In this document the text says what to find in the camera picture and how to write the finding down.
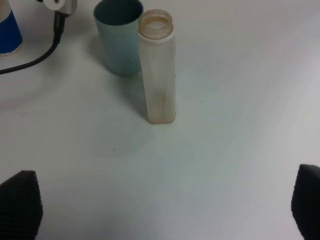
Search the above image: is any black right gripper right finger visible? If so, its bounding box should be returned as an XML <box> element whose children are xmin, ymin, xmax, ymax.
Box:
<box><xmin>291</xmin><ymin>164</ymin><xmax>320</xmax><ymax>240</ymax></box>

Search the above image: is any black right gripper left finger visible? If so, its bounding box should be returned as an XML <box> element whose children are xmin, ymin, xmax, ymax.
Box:
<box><xmin>0</xmin><ymin>170</ymin><xmax>43</xmax><ymax>240</ymax></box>

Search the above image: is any clear plastic drink bottle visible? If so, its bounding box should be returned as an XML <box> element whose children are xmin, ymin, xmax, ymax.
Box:
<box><xmin>138</xmin><ymin>9</ymin><xmax>176</xmax><ymax>125</ymax></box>

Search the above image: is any blue sleeved paper cup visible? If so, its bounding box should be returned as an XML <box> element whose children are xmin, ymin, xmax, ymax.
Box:
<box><xmin>0</xmin><ymin>0</ymin><xmax>23</xmax><ymax>56</ymax></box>

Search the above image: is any teal plastic cup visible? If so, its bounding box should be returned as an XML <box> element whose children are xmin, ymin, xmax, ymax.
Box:
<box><xmin>93</xmin><ymin>0</ymin><xmax>144</xmax><ymax>76</ymax></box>

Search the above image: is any black left camera cable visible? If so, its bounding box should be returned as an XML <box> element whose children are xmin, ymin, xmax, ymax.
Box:
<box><xmin>0</xmin><ymin>11</ymin><xmax>67</xmax><ymax>75</ymax></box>

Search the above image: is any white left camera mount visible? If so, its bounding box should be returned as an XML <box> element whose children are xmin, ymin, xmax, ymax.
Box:
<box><xmin>39</xmin><ymin>0</ymin><xmax>78</xmax><ymax>16</ymax></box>

